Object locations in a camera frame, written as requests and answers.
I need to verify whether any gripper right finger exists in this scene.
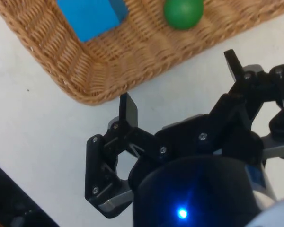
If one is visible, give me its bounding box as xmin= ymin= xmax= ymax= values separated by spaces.
xmin=209 ymin=49 xmax=284 ymax=162

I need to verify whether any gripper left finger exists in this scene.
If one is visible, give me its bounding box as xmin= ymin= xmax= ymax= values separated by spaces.
xmin=84 ymin=92 xmax=169 ymax=219

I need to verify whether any green ball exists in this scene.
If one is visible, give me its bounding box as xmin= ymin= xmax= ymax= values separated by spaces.
xmin=162 ymin=0 xmax=204 ymax=31

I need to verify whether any wicker basket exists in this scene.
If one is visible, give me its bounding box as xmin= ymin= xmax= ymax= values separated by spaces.
xmin=0 ymin=0 xmax=284 ymax=107

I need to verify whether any blue cube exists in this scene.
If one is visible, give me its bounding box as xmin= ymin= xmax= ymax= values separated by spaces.
xmin=55 ymin=0 xmax=129 ymax=44

